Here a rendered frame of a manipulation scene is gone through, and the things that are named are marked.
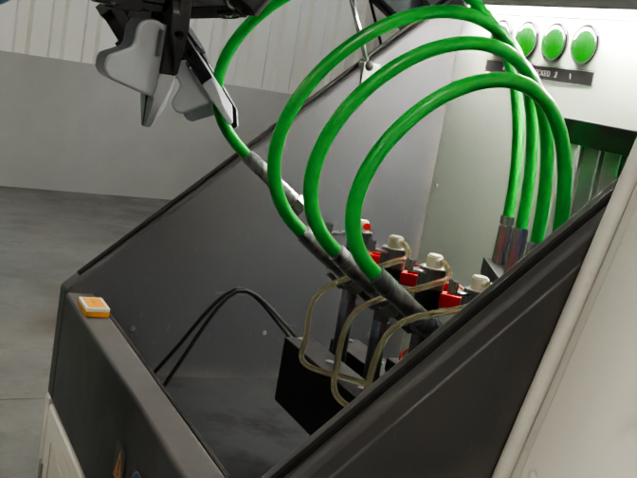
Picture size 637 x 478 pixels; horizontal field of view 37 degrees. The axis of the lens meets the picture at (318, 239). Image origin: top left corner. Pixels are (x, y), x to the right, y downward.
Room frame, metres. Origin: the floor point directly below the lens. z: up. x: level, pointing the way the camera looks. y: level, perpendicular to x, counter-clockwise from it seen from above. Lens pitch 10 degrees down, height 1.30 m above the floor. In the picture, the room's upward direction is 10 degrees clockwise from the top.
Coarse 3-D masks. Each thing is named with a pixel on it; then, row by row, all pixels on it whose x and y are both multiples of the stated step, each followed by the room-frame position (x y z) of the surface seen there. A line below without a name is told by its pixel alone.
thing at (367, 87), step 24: (432, 48) 0.91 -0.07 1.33; (456, 48) 0.92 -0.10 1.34; (480, 48) 0.93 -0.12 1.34; (504, 48) 0.94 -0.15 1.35; (384, 72) 0.89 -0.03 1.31; (528, 72) 0.96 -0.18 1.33; (360, 96) 0.88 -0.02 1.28; (336, 120) 0.87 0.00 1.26; (552, 144) 0.98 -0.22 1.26; (312, 168) 0.86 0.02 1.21; (552, 168) 0.98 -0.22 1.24; (312, 192) 0.86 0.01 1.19; (312, 216) 0.87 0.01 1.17; (336, 264) 0.89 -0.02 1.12; (384, 312) 0.91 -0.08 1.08
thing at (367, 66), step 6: (354, 0) 1.40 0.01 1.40; (354, 6) 1.40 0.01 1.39; (354, 12) 1.40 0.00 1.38; (354, 18) 1.41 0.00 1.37; (366, 48) 1.41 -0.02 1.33; (366, 54) 1.41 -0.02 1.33; (366, 60) 1.41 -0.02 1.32; (360, 66) 1.42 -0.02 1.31; (366, 66) 1.41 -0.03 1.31; (372, 66) 1.41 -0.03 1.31; (378, 66) 1.42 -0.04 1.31; (366, 72) 1.41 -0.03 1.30; (372, 72) 1.42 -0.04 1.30; (360, 78) 1.41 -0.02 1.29; (366, 78) 1.41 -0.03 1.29
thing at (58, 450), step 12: (48, 420) 1.24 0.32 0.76; (60, 420) 1.20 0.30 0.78; (48, 432) 1.23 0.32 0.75; (60, 432) 1.17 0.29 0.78; (48, 444) 1.22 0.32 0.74; (60, 444) 1.16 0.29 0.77; (48, 456) 1.22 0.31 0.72; (60, 456) 1.15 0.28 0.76; (72, 456) 1.10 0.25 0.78; (48, 468) 1.21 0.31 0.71; (60, 468) 1.15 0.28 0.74; (72, 468) 1.09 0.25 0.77
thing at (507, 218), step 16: (272, 0) 1.14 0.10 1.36; (288, 0) 1.14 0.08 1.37; (464, 0) 1.16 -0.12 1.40; (480, 0) 1.16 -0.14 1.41; (256, 16) 1.13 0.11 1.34; (240, 32) 1.13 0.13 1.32; (224, 48) 1.13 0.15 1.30; (224, 64) 1.13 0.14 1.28; (512, 96) 1.16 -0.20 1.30; (512, 112) 1.17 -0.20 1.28; (224, 128) 1.13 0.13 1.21; (512, 128) 1.17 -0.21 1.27; (240, 144) 1.13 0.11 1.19; (512, 144) 1.17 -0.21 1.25; (512, 160) 1.17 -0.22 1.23; (512, 176) 1.16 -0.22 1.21; (512, 192) 1.16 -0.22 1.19; (512, 208) 1.16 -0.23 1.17; (512, 224) 1.16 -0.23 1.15
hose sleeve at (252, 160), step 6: (246, 156) 1.13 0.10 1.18; (252, 156) 1.13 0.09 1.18; (258, 156) 1.14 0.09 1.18; (246, 162) 1.13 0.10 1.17; (252, 162) 1.13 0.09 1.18; (258, 162) 1.13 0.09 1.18; (264, 162) 1.14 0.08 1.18; (252, 168) 1.14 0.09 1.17; (258, 168) 1.13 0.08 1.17; (264, 168) 1.14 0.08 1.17; (258, 174) 1.14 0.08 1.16; (264, 174) 1.13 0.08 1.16; (264, 180) 1.14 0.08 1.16; (282, 180) 1.14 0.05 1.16; (282, 186) 1.14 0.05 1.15; (288, 186) 1.14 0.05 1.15; (288, 192) 1.14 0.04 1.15; (294, 192) 1.14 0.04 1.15; (288, 198) 1.14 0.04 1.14; (294, 198) 1.14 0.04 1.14
